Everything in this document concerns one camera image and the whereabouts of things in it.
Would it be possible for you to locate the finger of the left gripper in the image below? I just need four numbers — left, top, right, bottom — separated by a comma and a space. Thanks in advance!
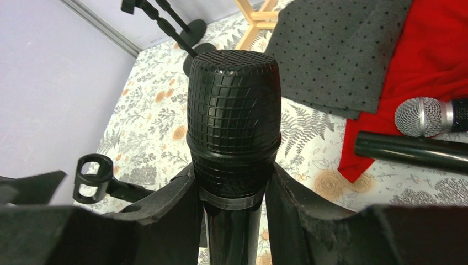
1, 171, 67, 205

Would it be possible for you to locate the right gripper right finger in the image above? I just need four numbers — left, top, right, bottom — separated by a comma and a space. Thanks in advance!
265, 165, 467, 264

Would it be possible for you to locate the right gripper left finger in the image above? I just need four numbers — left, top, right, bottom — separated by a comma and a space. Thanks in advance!
1, 172, 202, 264

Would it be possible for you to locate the black mic stand front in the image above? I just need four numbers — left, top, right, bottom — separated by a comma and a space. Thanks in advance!
73, 153, 153, 204

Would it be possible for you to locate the black mic stand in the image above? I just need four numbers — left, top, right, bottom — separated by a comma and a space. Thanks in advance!
73, 153, 153, 204
156, 0, 207, 47
121, 0, 217, 76

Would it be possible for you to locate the black mic stand back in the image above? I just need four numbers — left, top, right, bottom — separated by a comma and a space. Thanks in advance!
156, 0, 207, 47

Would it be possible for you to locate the black mic stand middle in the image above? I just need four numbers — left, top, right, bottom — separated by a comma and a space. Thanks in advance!
121, 0, 217, 76

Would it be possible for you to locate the purple glitter microphone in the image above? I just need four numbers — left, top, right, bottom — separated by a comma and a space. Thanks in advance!
354, 131, 467, 176

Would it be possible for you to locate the silver head black microphone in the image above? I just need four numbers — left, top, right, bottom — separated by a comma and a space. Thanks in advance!
394, 97, 467, 137

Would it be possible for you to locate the grey dotted cloth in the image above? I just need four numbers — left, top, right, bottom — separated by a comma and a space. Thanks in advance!
265, 0, 412, 119

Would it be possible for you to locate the wooden clothes rack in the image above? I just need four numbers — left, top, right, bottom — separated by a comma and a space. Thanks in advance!
235, 0, 279, 50

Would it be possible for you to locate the red t-shirt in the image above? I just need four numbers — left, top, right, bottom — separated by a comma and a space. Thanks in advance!
338, 1, 467, 183

